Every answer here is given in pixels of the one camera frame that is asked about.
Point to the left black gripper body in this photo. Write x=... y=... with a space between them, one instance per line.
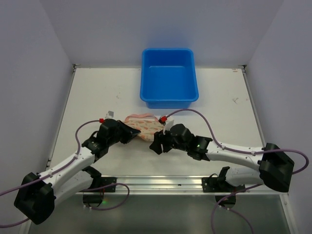
x=122 y=132

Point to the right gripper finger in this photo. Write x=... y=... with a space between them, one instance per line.
x=156 y=145
x=166 y=144

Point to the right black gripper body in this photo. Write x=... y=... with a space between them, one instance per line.
x=162 y=142

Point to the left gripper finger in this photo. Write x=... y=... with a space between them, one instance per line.
x=128 y=137
x=127 y=130

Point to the floral mesh laundry bag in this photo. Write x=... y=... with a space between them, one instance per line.
x=146 y=123

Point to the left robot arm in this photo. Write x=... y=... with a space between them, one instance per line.
x=39 y=194

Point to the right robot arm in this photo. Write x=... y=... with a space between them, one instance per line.
x=269 y=165

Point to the blue plastic bin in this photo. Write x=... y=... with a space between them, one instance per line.
x=168 y=78

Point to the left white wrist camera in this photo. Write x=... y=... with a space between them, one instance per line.
x=109 y=115

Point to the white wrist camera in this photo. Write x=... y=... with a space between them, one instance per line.
x=109 y=115
x=167 y=123

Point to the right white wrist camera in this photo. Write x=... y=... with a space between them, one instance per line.
x=167 y=123

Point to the aluminium mounting rail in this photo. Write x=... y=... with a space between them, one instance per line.
x=162 y=185

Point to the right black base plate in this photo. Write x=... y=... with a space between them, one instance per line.
x=214 y=184

